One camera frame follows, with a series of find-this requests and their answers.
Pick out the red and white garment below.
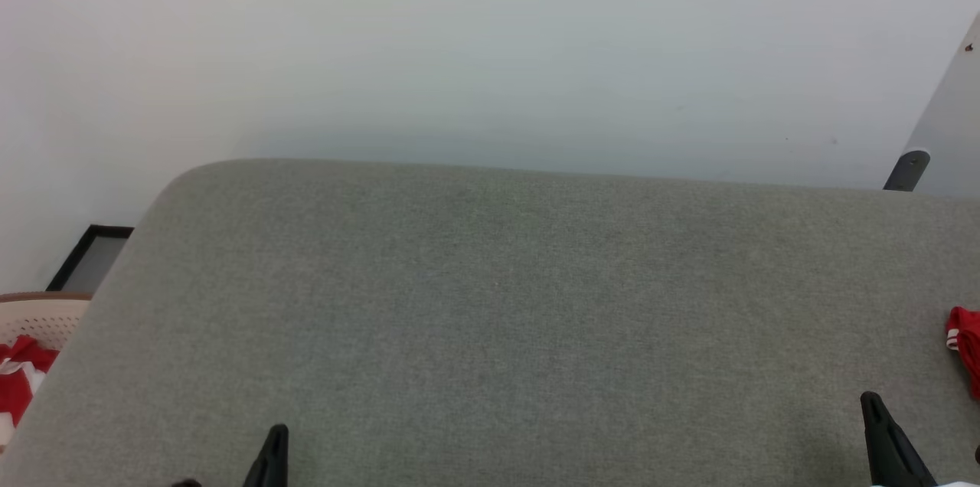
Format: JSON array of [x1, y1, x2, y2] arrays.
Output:
[[0, 334, 60, 446]]

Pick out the red Bulls 23 jersey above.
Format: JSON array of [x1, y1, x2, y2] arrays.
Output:
[[944, 306, 980, 400]]

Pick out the black framed grey panel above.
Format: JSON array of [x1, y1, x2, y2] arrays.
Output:
[[46, 224, 135, 293]]

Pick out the beige perforated laundry basket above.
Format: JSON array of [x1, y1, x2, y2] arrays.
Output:
[[0, 292, 93, 449]]

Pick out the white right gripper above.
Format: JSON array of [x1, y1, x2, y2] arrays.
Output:
[[859, 391, 980, 487]]

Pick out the dark grey slanted post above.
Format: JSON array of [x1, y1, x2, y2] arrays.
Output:
[[883, 150, 931, 191]]

